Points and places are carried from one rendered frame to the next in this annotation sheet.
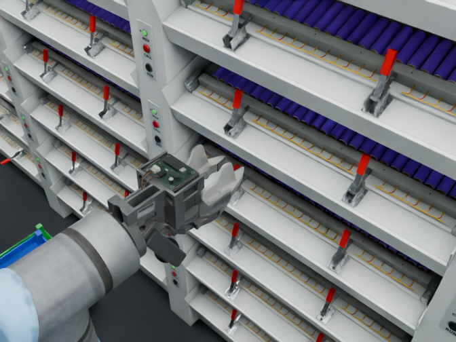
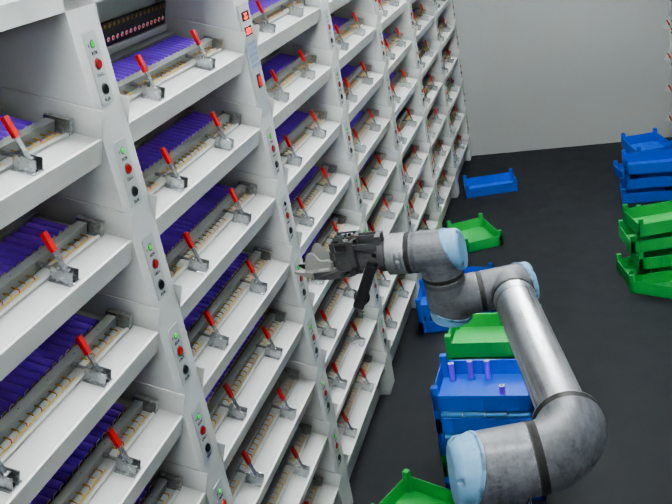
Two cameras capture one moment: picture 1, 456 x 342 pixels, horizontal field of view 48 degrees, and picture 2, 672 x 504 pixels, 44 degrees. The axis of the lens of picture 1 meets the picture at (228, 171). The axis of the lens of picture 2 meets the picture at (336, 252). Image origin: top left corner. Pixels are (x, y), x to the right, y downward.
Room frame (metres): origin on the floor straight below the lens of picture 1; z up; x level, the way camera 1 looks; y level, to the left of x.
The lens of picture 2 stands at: (1.15, 1.64, 1.75)
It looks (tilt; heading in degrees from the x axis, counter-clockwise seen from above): 22 degrees down; 247
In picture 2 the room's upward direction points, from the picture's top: 11 degrees counter-clockwise
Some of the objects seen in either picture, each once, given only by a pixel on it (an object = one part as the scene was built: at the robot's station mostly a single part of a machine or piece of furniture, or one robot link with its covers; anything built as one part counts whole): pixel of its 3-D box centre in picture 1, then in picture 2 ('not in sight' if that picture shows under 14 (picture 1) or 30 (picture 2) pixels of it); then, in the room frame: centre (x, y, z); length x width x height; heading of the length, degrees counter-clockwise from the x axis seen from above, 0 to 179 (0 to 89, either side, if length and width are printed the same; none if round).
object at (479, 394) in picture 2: not in sight; (486, 381); (-0.03, -0.20, 0.36); 0.30 x 0.20 x 0.08; 138
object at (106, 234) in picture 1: (103, 246); (396, 254); (0.38, 0.15, 1.03); 0.10 x 0.05 x 0.09; 48
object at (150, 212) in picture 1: (155, 207); (359, 254); (0.44, 0.09, 1.03); 0.12 x 0.08 x 0.09; 138
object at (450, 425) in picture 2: not in sight; (489, 403); (-0.03, -0.20, 0.28); 0.30 x 0.20 x 0.08; 138
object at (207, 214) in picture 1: (201, 207); not in sight; (0.47, 0.04, 1.00); 0.09 x 0.05 x 0.02; 131
